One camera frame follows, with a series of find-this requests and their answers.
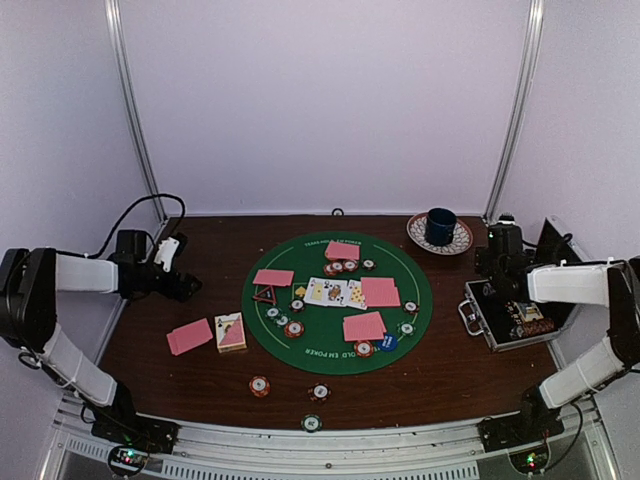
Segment red backed card deck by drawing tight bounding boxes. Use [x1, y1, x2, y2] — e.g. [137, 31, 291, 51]
[166, 318, 213, 356]

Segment red backed card gripper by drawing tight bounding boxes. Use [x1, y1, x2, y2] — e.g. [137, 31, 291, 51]
[253, 269, 295, 287]

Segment red 5 chip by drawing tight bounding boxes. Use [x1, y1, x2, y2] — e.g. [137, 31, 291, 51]
[284, 321, 304, 338]
[354, 340, 375, 358]
[323, 261, 343, 276]

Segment red chip stack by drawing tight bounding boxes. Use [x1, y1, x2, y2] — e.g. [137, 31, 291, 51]
[249, 376, 271, 398]

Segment face down cards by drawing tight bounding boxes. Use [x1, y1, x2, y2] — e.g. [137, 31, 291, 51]
[343, 312, 387, 342]
[361, 277, 401, 308]
[324, 240, 360, 261]

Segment queen face up card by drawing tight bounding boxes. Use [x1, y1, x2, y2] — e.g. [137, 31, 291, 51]
[321, 279, 348, 307]

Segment brown 100 chip stack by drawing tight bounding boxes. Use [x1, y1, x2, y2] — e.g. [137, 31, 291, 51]
[307, 383, 331, 402]

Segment green 20 chip stack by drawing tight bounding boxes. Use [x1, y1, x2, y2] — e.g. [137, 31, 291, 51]
[301, 414, 323, 433]

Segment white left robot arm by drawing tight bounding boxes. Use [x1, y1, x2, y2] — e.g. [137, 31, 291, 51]
[1, 230, 202, 407]

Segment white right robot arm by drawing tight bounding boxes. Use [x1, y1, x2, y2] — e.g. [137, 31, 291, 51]
[474, 247, 639, 442]

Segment patterned saucer plate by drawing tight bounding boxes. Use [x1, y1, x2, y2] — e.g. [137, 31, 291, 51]
[406, 212, 474, 256]

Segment aluminium poker chip case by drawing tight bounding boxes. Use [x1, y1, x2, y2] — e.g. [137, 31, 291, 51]
[458, 215, 587, 351]

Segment playing card box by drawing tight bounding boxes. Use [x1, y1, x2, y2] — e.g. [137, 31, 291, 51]
[214, 312, 247, 353]

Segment dark blue mug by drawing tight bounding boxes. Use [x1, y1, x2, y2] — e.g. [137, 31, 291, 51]
[425, 207, 457, 246]

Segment black red triangular dealer button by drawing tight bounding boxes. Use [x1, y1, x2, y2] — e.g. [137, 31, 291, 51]
[252, 285, 277, 305]

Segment blue small blind button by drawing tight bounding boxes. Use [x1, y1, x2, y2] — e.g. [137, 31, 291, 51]
[377, 333, 398, 352]

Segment round green poker mat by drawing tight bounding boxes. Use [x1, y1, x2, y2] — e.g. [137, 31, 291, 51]
[242, 232, 433, 376]

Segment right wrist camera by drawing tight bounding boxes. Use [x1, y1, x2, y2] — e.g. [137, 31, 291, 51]
[488, 213, 523, 256]

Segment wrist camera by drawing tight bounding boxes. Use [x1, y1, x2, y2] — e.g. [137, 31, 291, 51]
[488, 213, 523, 256]
[153, 232, 188, 273]

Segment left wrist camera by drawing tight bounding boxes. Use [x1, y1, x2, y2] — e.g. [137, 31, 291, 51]
[153, 232, 188, 273]

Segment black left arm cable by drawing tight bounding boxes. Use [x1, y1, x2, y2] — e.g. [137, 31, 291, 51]
[84, 194, 186, 261]

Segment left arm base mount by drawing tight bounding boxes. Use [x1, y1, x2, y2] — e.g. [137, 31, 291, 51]
[85, 383, 179, 478]

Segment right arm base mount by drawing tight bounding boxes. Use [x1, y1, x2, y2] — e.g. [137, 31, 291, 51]
[477, 387, 564, 476]

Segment aluminium table front rail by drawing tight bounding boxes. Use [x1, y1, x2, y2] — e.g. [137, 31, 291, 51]
[47, 392, 614, 480]

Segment right aluminium frame post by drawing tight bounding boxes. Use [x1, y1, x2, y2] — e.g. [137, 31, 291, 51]
[483, 0, 545, 224]

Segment aluminium frame post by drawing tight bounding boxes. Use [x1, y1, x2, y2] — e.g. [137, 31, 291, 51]
[483, 0, 545, 224]
[104, 0, 160, 195]

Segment left aluminium frame post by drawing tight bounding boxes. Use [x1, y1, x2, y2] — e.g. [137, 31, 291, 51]
[104, 0, 160, 195]

